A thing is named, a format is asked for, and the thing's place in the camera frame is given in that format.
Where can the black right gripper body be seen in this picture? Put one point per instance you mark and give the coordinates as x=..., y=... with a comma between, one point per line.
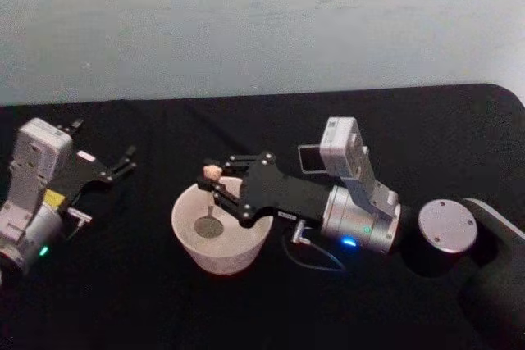
x=283, y=196

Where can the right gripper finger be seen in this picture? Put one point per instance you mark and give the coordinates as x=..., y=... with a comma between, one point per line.
x=227, y=202
x=242, y=162

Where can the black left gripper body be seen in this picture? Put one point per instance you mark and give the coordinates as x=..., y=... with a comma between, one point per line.
x=76, y=175

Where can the small peach coloured piece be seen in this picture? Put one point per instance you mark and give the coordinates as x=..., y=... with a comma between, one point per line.
x=212, y=172

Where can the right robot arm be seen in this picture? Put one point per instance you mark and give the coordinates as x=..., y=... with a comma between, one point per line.
x=447, y=223

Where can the small grey round spoon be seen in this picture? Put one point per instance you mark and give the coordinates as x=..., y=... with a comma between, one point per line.
x=208, y=228

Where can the pale pink round bowl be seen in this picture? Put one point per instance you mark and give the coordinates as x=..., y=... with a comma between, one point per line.
x=221, y=255

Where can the black table cloth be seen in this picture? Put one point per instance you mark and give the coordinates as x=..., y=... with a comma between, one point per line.
x=164, y=317

